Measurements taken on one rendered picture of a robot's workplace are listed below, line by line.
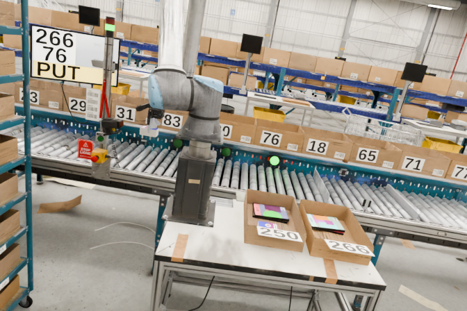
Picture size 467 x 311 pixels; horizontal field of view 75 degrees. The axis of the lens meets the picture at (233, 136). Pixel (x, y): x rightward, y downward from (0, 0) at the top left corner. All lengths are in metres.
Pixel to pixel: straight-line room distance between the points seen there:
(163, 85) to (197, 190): 0.53
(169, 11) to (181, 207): 0.93
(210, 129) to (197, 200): 0.37
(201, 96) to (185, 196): 0.51
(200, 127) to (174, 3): 0.57
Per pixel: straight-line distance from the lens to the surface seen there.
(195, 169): 1.49
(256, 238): 1.51
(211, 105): 1.41
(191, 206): 1.58
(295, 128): 2.78
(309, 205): 1.87
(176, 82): 1.38
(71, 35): 2.12
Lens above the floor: 1.62
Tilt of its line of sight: 16 degrees down
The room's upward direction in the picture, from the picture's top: 10 degrees clockwise
